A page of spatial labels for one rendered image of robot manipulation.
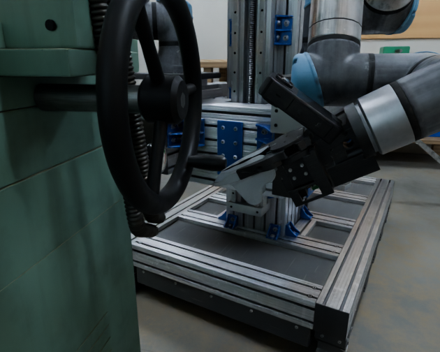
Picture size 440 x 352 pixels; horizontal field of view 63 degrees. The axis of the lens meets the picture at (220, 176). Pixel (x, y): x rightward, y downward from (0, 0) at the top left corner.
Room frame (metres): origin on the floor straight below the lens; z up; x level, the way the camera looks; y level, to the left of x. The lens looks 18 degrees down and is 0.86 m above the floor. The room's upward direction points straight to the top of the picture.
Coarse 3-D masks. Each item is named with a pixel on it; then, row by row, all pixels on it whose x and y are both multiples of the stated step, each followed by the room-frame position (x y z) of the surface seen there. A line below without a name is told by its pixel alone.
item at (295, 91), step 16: (272, 80) 0.44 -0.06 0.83; (288, 80) 0.46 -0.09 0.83; (272, 96) 0.44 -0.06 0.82; (288, 96) 0.44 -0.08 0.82; (304, 96) 0.46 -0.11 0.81; (288, 112) 0.44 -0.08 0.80; (304, 112) 0.43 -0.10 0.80; (320, 112) 0.43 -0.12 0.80; (320, 128) 0.43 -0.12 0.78; (336, 128) 0.43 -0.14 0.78
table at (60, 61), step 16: (0, 32) 0.44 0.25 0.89; (0, 48) 0.44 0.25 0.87; (48, 48) 0.42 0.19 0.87; (64, 48) 0.41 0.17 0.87; (0, 64) 0.43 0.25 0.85; (16, 64) 0.42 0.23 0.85; (32, 64) 0.42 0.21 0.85; (48, 64) 0.41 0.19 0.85; (64, 64) 0.41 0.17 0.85; (80, 64) 0.43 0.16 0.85
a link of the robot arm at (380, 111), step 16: (368, 96) 0.43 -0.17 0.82; (384, 96) 0.41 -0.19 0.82; (368, 112) 0.41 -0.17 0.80; (384, 112) 0.40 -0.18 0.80; (400, 112) 0.39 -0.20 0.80; (368, 128) 0.41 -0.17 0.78; (384, 128) 0.40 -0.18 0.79; (400, 128) 0.39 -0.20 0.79; (384, 144) 0.40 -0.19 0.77; (400, 144) 0.40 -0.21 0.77
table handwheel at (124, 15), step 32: (128, 0) 0.36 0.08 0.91; (160, 0) 0.48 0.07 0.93; (128, 32) 0.35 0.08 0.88; (192, 32) 0.55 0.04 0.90; (96, 64) 0.33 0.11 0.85; (128, 64) 0.34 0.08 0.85; (160, 64) 0.43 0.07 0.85; (192, 64) 0.57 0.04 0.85; (64, 96) 0.47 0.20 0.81; (96, 96) 0.33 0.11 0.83; (128, 96) 0.45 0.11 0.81; (160, 96) 0.43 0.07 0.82; (192, 96) 0.57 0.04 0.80; (128, 128) 0.33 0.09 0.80; (160, 128) 0.44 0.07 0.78; (192, 128) 0.56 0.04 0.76; (128, 160) 0.33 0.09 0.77; (160, 160) 0.42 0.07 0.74; (128, 192) 0.34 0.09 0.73; (160, 192) 0.43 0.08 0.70
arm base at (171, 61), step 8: (160, 48) 1.25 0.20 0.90; (168, 48) 1.23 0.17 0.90; (176, 48) 1.23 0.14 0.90; (160, 56) 1.24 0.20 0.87; (168, 56) 1.22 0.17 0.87; (176, 56) 1.22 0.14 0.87; (168, 64) 1.21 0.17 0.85; (176, 64) 1.22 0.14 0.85; (168, 72) 1.21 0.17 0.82; (176, 72) 1.21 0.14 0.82
